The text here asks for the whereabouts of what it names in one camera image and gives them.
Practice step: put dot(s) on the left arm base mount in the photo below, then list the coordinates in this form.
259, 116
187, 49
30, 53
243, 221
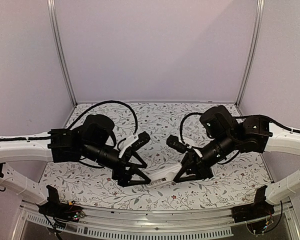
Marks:
66, 212

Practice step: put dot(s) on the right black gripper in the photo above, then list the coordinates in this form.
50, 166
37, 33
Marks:
198, 165

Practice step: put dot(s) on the left aluminium frame post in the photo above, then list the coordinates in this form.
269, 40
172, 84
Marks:
53, 18

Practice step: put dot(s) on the front aluminium rail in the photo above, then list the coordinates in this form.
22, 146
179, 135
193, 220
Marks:
118, 224

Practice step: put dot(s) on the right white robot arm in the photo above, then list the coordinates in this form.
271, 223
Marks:
256, 133

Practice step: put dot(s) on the right aluminium frame post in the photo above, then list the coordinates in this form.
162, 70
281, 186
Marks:
260, 4

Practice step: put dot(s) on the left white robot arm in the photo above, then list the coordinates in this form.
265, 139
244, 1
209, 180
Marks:
71, 145

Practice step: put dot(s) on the floral patterned table mat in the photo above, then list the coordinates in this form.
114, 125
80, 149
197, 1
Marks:
95, 187

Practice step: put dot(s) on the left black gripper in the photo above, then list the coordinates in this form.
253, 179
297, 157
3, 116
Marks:
118, 174

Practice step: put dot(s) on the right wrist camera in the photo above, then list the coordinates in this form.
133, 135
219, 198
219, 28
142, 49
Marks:
188, 145

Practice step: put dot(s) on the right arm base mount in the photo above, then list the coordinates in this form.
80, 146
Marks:
258, 209

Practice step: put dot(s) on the white remote control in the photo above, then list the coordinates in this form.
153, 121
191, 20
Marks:
164, 176

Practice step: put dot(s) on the aluminium frame post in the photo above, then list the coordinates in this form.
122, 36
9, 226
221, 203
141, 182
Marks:
260, 4
53, 18

